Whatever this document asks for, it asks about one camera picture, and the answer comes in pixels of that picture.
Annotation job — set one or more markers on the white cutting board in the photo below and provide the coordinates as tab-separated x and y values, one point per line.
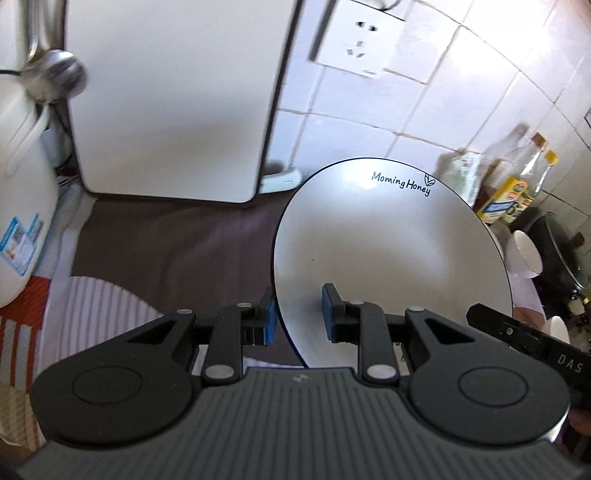
175	101

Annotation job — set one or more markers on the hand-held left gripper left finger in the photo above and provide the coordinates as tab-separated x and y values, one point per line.
267	318

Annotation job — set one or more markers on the steel ladle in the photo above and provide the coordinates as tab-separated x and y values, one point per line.
55	74

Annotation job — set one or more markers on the clear vinegar bottle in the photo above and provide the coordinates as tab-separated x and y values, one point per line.
524	207

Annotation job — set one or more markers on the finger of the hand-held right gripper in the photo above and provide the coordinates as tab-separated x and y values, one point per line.
498	325

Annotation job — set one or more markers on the black wok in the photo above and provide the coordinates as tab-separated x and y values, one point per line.
547	267

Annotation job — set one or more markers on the white black-rimmed plate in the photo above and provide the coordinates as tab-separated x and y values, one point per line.
392	240

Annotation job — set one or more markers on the glass wok lid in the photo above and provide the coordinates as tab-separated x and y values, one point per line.
570	254

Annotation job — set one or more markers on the pale plastic board stand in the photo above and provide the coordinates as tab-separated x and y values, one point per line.
281	181

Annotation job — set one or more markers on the white rice cooker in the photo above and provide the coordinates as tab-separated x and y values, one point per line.
23	207

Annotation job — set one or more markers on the striped brown tablecloth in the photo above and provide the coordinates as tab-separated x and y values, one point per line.
161	240

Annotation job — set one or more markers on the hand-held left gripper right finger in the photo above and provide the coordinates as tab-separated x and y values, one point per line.
328	314

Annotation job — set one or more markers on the red striped mat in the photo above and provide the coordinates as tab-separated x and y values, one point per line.
32	295

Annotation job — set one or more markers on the yellow label cooking wine bottle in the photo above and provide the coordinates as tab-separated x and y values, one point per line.
503	203

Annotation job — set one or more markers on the white salt bag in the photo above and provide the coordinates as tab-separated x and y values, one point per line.
464	177

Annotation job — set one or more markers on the white wall socket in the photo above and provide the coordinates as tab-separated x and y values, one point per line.
358	39

